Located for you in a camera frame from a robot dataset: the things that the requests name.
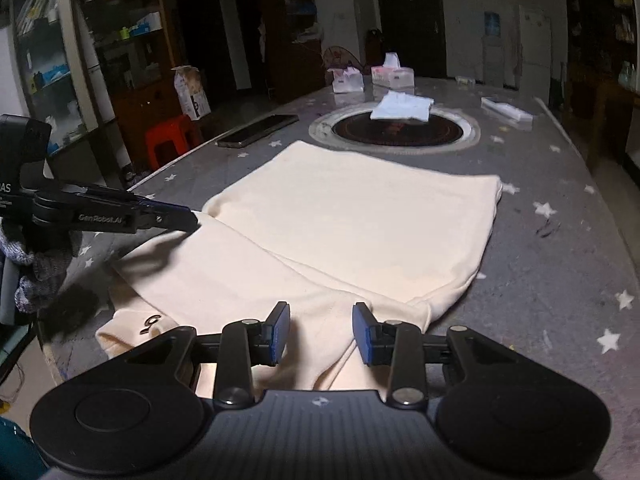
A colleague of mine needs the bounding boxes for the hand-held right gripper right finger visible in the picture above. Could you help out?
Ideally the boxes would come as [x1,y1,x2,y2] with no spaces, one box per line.
[351,302,522,407]

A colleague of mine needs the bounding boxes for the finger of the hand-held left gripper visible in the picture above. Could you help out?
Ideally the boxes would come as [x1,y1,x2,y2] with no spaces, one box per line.
[75,184,168,208]
[132,199,199,234]

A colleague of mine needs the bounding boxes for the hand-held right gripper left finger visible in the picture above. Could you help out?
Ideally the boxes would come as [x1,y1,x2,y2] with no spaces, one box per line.
[122,301,292,408]

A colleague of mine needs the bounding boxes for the cream sweatshirt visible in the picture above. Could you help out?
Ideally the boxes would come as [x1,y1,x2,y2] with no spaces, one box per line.
[95,140,503,393]

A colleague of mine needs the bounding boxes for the person's left hand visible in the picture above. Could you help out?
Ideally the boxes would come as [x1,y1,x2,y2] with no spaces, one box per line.
[0,220,83,313]

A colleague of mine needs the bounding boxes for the red plastic stool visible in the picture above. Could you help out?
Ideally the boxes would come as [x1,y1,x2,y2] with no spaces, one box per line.
[145,115,203,171]

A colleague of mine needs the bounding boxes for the black smartphone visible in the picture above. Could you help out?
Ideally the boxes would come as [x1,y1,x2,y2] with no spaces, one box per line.
[217,114,300,149]

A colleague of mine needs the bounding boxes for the white paper sack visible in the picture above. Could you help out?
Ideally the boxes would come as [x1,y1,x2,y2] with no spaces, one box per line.
[172,66,211,121]

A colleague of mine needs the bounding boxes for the glass-door storage cabinet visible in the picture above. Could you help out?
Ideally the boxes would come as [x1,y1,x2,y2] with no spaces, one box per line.
[10,0,176,183]

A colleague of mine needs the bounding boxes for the grey star-print tablecloth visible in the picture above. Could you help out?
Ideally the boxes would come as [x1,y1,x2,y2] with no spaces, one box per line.
[37,77,640,480]

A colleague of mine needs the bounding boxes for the round built-in induction cooker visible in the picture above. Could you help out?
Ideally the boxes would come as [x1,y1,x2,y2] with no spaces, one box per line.
[308,107,481,151]

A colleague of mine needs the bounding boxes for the open wooden shelf cabinet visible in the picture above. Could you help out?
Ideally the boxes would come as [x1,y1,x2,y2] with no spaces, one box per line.
[262,0,326,103]

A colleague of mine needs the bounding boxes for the small white tissue box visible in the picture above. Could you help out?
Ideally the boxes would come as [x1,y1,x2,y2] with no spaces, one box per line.
[331,66,365,93]

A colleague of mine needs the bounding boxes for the white folded cloth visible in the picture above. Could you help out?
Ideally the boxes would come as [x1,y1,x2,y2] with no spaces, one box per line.
[370,91,435,122]

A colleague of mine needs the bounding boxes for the polka dot play tent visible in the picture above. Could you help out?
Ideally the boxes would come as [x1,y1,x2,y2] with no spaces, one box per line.
[322,46,361,69]

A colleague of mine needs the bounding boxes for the large white tissue box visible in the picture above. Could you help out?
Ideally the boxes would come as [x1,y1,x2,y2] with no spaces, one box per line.
[371,52,415,87]

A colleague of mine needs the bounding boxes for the white water dispenser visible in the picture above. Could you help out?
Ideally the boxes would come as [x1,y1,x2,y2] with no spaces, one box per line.
[481,37,506,86]

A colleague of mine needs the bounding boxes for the dark wooden door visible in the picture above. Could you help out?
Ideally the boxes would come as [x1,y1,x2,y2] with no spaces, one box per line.
[375,0,447,79]

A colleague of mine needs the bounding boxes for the white refrigerator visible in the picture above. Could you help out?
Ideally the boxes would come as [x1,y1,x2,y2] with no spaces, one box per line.
[517,4,553,92]

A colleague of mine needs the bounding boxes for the tall wooden display cabinet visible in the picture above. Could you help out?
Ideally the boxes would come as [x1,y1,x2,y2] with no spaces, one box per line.
[565,0,640,106]

